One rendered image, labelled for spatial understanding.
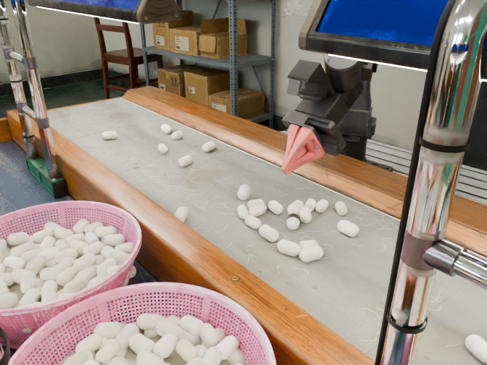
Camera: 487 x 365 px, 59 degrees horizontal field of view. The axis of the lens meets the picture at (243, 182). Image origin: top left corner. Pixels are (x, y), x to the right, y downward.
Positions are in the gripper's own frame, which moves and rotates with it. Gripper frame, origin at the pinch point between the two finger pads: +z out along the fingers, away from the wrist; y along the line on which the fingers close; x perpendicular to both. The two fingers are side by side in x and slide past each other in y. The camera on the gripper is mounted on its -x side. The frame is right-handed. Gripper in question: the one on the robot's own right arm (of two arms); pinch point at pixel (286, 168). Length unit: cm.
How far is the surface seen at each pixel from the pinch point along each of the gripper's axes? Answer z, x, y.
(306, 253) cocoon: 10.9, -0.6, 12.8
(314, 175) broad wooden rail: -6.0, 13.8, -4.9
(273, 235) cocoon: 11.1, -0.4, 6.2
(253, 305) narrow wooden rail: 20.9, -9.4, 16.5
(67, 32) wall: -83, 97, -453
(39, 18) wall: -73, 67, -451
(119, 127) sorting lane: 6, 5, -62
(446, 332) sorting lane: 10.2, 2.6, 32.2
